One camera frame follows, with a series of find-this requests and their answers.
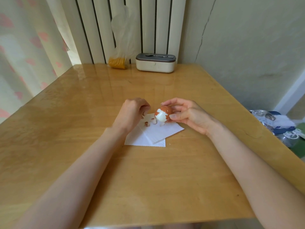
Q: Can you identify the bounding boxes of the white curtain pink hearts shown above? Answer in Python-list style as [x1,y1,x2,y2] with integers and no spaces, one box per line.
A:
[0,0,79,124]

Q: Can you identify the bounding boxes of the blue and white box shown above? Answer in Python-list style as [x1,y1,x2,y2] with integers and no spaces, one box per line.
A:
[270,118,296,132]

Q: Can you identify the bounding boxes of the silver foil bag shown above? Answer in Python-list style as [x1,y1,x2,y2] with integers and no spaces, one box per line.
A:
[249,110,277,124]

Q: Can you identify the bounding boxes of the person's right hand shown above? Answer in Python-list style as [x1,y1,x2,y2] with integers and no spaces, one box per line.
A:
[161,97,216,137]

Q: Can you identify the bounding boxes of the partly peeled brown boiled egg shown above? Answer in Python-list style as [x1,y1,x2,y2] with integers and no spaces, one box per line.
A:
[154,105,174,122]

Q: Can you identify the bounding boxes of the person's right forearm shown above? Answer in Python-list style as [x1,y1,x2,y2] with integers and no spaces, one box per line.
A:
[206,122,305,229]

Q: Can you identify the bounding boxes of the white ribbed radiator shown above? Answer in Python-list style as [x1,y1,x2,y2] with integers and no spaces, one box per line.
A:
[60,0,187,65]

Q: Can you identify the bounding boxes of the green container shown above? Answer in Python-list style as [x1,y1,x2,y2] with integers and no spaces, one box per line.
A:
[292,123,305,161]

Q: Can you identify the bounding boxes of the white paper napkin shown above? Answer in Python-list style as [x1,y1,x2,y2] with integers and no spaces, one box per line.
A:
[140,113,185,144]
[124,121,166,148]

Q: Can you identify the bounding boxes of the clear plastic bag yellow contents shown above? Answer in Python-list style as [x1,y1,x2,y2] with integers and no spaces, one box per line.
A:
[108,5,139,70]

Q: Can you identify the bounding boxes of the person's left forearm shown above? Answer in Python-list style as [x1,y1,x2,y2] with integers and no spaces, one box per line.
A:
[11,126,136,229]

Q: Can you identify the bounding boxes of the white lunch box grey lid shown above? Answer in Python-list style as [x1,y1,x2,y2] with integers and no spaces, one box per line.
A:
[136,53,176,73]

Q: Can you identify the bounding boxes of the person's left hand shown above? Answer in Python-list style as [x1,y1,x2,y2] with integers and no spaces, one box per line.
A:
[112,97,151,132]

